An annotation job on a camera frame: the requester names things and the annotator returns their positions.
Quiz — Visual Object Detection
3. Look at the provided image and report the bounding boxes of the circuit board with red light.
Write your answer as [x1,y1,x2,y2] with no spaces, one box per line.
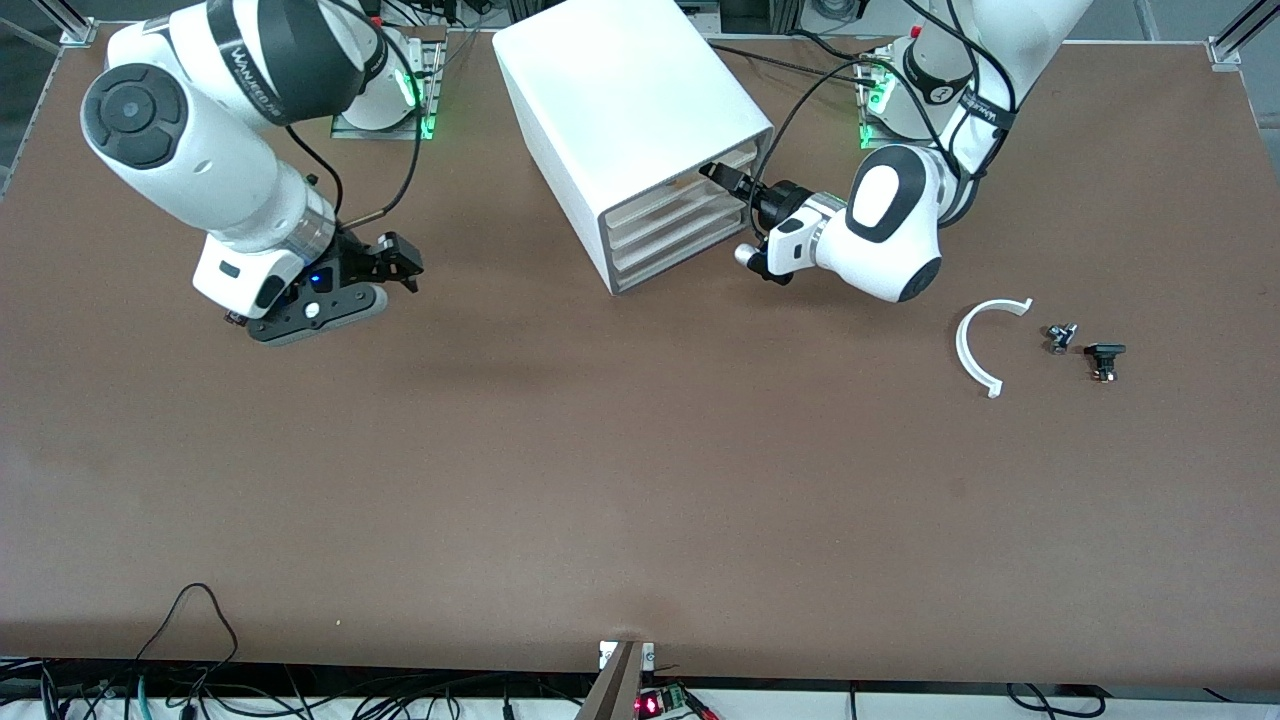
[635,683,721,720]

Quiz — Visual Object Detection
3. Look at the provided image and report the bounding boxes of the white plastic drawer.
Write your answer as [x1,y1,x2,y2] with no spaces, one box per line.
[610,190,752,269]
[605,143,761,225]
[608,167,755,248]
[613,212,750,291]

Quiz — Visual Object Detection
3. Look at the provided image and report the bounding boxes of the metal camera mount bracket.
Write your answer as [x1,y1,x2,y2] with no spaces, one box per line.
[575,640,656,720]

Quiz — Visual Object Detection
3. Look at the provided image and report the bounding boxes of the black cable on table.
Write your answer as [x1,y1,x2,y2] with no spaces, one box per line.
[708,30,883,83]

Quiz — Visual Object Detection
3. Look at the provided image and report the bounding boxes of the black cable tangle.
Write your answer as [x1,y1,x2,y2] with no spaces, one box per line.
[0,658,1111,720]

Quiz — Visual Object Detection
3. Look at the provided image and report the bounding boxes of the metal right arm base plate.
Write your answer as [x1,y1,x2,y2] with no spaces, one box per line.
[332,40,446,141]

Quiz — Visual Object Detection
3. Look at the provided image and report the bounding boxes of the white drawer cabinet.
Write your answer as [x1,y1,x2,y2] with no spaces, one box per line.
[492,0,776,296]

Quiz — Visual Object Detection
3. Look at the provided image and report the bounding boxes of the looped black cable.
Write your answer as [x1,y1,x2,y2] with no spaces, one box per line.
[135,583,241,691]

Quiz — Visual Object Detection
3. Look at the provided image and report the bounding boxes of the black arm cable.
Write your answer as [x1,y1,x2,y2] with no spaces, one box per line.
[765,0,1021,186]
[285,0,426,226]

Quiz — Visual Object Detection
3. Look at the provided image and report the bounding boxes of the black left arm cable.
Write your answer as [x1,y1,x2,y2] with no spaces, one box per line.
[765,0,1021,186]

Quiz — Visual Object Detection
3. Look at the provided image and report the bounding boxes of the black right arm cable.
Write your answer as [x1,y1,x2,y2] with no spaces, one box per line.
[285,0,426,226]

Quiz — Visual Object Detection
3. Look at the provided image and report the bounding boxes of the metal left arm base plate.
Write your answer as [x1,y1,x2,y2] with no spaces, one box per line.
[857,45,965,153]

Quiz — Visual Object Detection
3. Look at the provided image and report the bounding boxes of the aluminium frame corner bracket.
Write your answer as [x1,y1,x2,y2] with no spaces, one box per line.
[1205,0,1280,71]
[35,0,101,46]

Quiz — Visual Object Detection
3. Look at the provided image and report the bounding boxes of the white curved plastic part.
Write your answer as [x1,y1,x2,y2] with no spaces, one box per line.
[955,298,1034,399]

